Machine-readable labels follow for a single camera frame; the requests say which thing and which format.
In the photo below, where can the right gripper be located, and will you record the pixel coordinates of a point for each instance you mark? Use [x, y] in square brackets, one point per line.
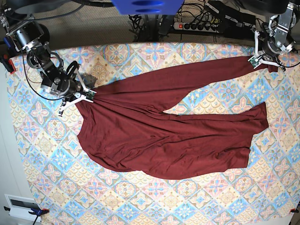
[67, 88]

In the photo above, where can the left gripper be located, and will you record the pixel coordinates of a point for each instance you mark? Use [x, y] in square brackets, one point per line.
[270, 49]

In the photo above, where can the maroon t-shirt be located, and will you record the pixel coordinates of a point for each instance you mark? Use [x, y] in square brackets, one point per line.
[126, 128]

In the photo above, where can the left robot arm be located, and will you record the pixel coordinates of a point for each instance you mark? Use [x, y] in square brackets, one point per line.
[276, 36]

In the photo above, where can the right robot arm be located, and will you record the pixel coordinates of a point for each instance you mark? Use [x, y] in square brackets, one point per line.
[25, 34]

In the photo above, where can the black round stool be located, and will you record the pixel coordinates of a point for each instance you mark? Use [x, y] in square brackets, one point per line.
[46, 36]

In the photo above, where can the left table clamp upper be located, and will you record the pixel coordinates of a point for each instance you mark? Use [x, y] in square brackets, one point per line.
[5, 59]

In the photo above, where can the table clamp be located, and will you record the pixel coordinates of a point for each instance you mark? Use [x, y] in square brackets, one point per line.
[5, 59]
[294, 211]
[35, 212]

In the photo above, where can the white power strip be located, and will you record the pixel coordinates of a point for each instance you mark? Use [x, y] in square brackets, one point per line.
[203, 27]

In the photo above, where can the patterned tablecloth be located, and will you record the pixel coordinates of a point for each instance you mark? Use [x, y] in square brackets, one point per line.
[77, 191]

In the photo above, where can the left table clamp lower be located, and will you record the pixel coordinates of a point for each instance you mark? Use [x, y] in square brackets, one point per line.
[35, 212]

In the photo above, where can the right table clamp lower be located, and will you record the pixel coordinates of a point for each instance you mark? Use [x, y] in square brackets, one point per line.
[294, 211]

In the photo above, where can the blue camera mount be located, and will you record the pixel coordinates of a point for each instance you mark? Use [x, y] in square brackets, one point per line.
[147, 7]

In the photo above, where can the white wall vent panel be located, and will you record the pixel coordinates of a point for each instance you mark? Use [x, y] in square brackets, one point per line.
[20, 207]

